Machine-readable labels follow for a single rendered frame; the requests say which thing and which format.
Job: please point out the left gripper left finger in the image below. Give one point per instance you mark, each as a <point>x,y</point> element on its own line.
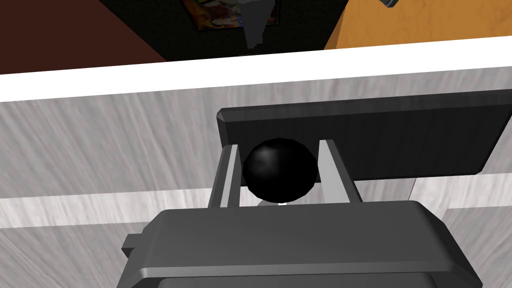
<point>228,180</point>

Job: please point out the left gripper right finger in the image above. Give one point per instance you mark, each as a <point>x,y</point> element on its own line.
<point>334,176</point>

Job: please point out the black ball knob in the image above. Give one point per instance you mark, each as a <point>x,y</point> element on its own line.
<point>278,170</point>

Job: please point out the grey wooden cupboard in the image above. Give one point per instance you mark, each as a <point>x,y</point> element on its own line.
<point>100,148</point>

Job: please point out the orange wooden door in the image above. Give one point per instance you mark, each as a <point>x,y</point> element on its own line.
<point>420,22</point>

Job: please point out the colourful wall picture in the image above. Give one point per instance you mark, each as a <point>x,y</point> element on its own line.
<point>224,14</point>

